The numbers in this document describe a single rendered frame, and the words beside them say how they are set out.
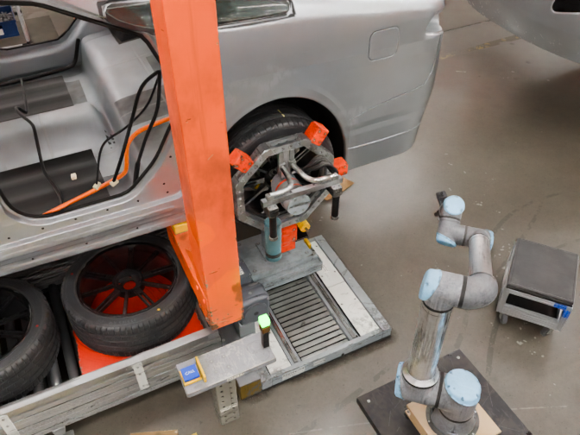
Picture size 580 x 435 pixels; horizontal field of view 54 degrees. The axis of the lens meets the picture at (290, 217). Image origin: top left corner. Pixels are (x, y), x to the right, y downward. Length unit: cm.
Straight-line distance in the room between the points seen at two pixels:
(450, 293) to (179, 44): 120
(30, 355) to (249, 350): 99
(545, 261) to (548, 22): 180
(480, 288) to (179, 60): 124
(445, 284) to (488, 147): 295
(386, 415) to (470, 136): 284
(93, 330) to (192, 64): 151
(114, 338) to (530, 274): 222
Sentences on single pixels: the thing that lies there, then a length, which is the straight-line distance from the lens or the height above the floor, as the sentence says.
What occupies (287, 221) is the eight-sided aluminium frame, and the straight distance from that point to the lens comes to 308.
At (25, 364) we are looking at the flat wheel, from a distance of 295.
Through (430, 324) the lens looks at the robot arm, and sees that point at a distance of 219.
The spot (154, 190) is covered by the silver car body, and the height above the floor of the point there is 98.
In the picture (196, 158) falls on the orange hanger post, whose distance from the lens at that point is 205.
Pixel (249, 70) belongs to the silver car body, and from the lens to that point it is 259.
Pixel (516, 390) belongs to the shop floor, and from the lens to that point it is 338.
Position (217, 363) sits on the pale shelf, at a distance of 273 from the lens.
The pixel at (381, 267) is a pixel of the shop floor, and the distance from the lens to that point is 373.
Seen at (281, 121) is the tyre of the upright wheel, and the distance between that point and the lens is 281.
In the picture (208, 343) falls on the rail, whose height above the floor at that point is 32.
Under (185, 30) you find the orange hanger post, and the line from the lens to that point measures 182.
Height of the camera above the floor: 272
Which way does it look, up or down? 43 degrees down
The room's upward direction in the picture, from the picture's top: straight up
